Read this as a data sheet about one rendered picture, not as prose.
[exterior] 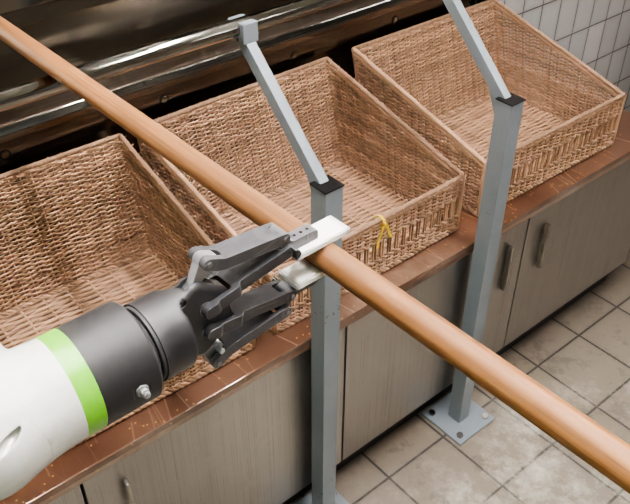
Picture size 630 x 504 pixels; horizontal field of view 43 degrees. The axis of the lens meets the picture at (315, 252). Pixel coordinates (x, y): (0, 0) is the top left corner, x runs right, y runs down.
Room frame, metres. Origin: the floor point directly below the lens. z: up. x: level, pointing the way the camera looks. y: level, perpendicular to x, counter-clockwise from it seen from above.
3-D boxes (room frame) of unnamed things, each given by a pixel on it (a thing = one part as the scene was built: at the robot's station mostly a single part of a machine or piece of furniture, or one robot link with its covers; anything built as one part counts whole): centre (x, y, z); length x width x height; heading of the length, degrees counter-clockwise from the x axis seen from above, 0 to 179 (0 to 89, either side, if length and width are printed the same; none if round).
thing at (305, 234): (0.61, 0.02, 1.23); 0.05 x 0.01 x 0.03; 131
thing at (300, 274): (0.63, 0.00, 1.18); 0.07 x 0.03 x 0.01; 131
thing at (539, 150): (1.91, -0.45, 0.72); 0.56 x 0.49 x 0.28; 129
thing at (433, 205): (1.51, 0.03, 0.72); 0.56 x 0.49 x 0.28; 131
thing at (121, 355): (0.48, 0.18, 1.20); 0.12 x 0.06 x 0.09; 41
